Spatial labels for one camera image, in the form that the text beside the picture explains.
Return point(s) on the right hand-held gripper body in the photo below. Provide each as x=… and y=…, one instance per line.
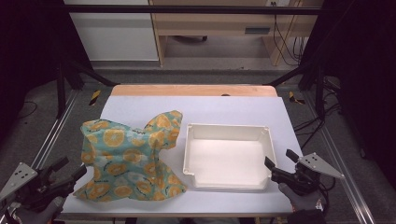
x=317, y=165

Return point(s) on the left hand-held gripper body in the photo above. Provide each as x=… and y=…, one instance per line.
x=18, y=179

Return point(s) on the white plastic tray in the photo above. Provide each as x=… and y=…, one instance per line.
x=227, y=155

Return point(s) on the teal orange-print cloth bag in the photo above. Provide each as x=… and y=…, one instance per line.
x=124, y=155

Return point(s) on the person's right hand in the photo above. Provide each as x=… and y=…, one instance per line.
x=306, y=202

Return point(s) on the person's left hand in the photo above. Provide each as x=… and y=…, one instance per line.
x=40, y=217

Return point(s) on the yellow black floor tape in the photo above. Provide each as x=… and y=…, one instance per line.
x=292, y=98
x=95, y=97

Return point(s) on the black metal stand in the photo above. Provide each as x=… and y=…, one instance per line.
x=60, y=93
x=319, y=93

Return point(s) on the dark curtain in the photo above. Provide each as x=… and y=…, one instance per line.
x=31, y=46
x=364, y=62

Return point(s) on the white cabinet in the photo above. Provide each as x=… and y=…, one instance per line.
x=115, y=37

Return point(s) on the wooden desk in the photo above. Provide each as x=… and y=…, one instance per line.
x=211, y=26

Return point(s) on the aluminium rail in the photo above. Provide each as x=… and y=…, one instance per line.
x=54, y=130
x=342, y=174

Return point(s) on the black frame bar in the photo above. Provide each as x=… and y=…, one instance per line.
x=186, y=9

